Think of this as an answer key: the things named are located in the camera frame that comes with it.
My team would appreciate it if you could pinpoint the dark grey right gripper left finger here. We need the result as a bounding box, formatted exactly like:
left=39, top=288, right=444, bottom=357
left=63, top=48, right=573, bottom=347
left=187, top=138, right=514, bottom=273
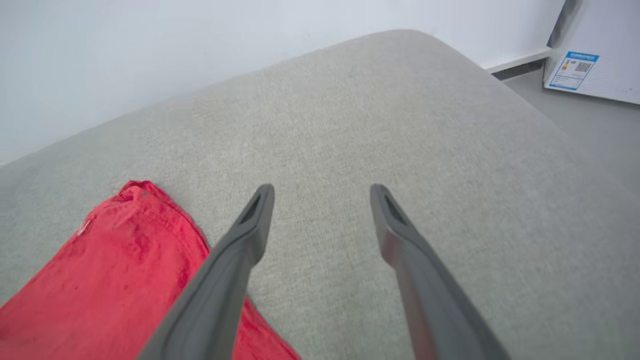
left=137, top=183, right=276, bottom=360

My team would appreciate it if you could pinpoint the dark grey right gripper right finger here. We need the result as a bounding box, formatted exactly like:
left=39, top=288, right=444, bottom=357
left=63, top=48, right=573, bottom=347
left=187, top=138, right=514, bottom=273
left=370, top=183, right=511, bottom=360

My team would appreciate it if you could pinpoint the red and white garment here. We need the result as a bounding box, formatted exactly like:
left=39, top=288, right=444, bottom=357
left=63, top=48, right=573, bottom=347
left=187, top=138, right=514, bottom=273
left=0, top=180, right=302, bottom=360

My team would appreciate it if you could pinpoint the grey fabric sofa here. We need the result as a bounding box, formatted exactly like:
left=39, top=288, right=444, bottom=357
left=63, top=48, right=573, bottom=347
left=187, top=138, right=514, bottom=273
left=0, top=29, right=640, bottom=360

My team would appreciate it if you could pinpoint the blue white energy label sticker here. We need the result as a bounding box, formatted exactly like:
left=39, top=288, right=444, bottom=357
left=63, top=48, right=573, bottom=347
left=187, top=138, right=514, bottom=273
left=548, top=50, right=600, bottom=92

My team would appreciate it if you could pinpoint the white appliance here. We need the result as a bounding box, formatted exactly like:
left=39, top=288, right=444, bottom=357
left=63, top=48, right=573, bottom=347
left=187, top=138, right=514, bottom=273
left=544, top=0, right=640, bottom=106

